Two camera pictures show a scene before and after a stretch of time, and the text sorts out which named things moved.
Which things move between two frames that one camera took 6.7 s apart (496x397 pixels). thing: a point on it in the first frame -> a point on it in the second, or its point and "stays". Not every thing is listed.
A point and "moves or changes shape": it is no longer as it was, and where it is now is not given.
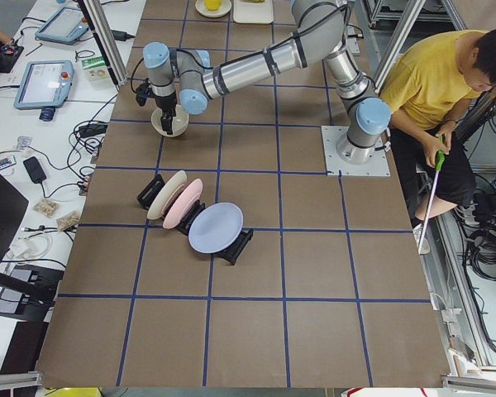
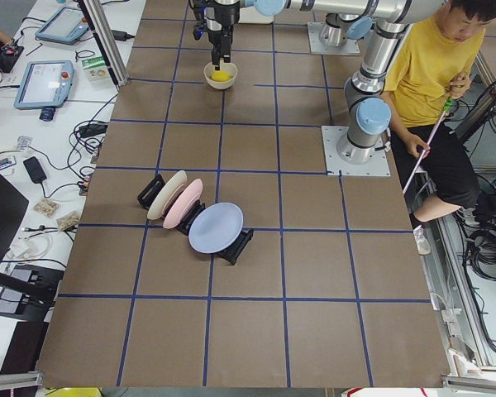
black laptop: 3,208 stays
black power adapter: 121,35 stays
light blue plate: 216,227 stays
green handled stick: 439,166 -> 449,103
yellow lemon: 212,5 moves or changes shape
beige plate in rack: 169,184 stays
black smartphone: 35,171 stays
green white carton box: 96,69 stays
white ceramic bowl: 179,121 moves or changes shape
